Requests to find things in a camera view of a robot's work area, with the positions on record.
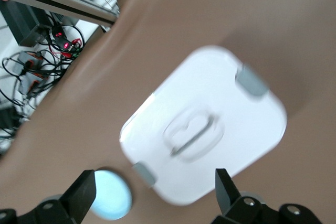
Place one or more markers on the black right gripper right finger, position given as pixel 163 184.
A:
pixel 228 197

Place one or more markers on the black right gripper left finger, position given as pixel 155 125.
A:
pixel 76 197

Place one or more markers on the grey box latch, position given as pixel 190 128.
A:
pixel 144 172
pixel 252 82

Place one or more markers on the white lidded storage box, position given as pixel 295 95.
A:
pixel 197 90

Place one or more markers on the black electronics box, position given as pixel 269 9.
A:
pixel 21 22

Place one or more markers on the light blue round plate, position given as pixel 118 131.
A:
pixel 113 195

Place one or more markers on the grey orange connector block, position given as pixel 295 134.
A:
pixel 29 83
pixel 26 58

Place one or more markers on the black module red display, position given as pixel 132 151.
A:
pixel 63 41

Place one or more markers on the brown table cover cloth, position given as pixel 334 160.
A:
pixel 262 11

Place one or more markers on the aluminium extrusion beam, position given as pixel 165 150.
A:
pixel 65 3

